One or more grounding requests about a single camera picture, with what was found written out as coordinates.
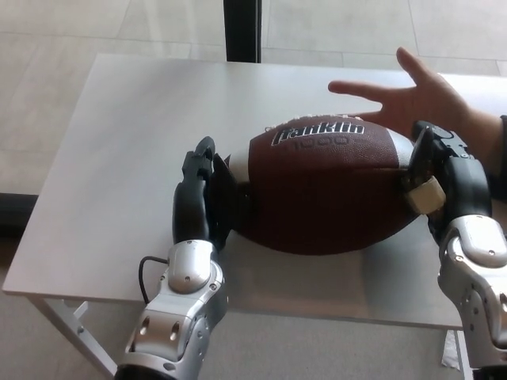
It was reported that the person's bare hand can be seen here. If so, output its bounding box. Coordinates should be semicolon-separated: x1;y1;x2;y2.
328;46;494;168

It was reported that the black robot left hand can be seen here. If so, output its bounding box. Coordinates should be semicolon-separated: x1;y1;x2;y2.
170;135;253;253

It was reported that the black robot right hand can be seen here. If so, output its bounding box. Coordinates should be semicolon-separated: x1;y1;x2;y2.
399;120;493;239

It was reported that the brown Franklin american football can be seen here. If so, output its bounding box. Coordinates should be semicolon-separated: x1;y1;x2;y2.
223;114;427;259

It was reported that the person's bare forearm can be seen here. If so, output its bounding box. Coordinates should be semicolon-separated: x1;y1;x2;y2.
486;114;507;199

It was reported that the crumpled white paper scrap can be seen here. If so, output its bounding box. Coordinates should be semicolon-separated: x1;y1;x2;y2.
440;329;465;367

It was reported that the white slim metal table leg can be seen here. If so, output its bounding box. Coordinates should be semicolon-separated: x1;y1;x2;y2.
455;330;473;380

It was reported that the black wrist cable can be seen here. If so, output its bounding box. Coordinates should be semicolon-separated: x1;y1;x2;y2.
138;256;172;306

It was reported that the white metal table leg frame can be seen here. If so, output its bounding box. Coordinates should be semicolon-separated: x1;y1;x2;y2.
38;298;120;378

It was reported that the black vertical door frame post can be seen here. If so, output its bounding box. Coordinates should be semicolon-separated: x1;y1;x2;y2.
223;0;263;64

